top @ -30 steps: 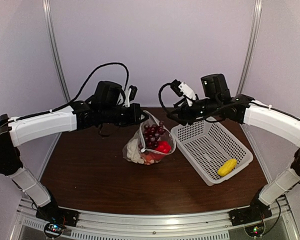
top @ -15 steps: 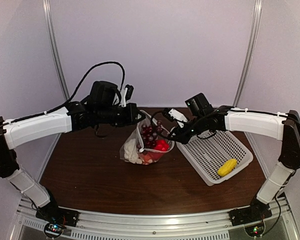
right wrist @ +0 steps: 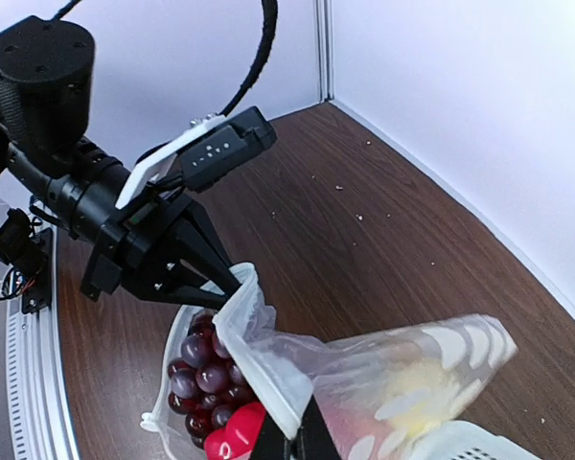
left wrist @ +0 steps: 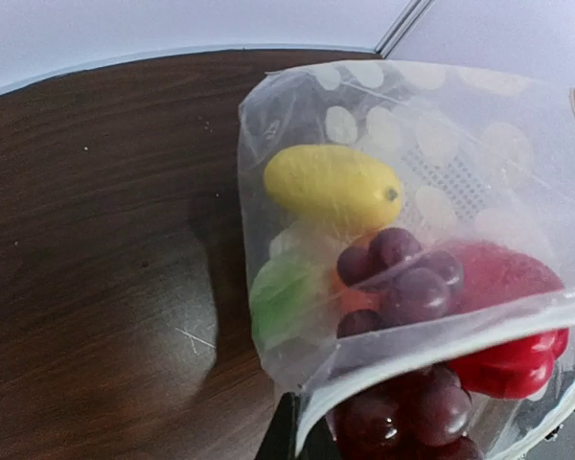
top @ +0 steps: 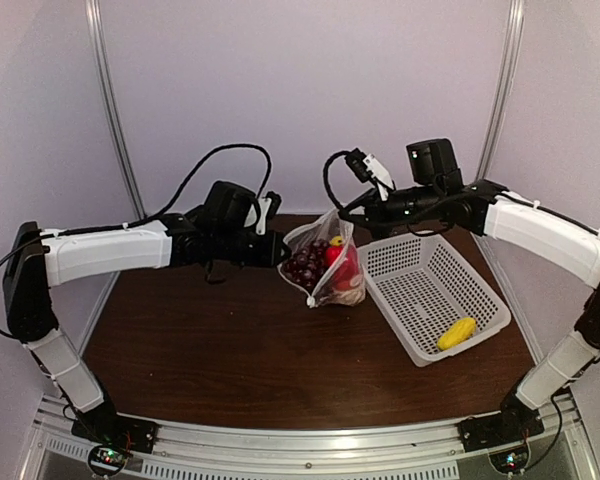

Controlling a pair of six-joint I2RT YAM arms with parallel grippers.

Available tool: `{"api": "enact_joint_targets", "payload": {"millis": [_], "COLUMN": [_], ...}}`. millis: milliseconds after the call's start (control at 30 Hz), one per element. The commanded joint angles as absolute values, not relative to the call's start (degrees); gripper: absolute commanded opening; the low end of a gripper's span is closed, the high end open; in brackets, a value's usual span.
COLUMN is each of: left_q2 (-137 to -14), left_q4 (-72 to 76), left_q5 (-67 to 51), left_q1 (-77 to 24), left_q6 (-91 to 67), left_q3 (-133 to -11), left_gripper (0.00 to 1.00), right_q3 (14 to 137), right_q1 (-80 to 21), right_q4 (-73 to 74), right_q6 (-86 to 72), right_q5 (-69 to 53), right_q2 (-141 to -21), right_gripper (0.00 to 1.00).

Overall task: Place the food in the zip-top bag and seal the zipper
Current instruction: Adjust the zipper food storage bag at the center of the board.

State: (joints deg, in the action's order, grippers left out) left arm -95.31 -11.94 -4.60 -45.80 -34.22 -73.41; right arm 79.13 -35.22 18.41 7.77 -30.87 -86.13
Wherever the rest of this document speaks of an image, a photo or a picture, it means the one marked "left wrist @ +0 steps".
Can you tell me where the clear polka dot zip bag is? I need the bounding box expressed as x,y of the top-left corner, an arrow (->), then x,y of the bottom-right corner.
238,60 -> 575,459

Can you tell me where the yellow toy lemon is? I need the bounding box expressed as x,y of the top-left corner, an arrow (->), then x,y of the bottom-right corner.
264,145 -> 403,234

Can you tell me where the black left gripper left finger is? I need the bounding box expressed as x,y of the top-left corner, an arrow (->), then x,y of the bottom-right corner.
256,392 -> 300,460

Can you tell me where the red toy bell pepper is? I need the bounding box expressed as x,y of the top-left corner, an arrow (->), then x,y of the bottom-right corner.
446,241 -> 569,400

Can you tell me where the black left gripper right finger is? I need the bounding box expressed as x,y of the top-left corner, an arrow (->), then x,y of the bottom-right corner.
299,418 -> 340,460

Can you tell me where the right aluminium frame post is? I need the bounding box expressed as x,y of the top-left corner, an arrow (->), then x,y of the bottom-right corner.
375,0 -> 434,58

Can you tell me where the white toy cauliflower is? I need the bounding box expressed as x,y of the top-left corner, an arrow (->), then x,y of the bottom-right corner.
249,222 -> 338,354

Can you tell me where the orange toy pumpkin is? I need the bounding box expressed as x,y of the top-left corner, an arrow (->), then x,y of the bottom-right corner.
330,268 -> 380,317

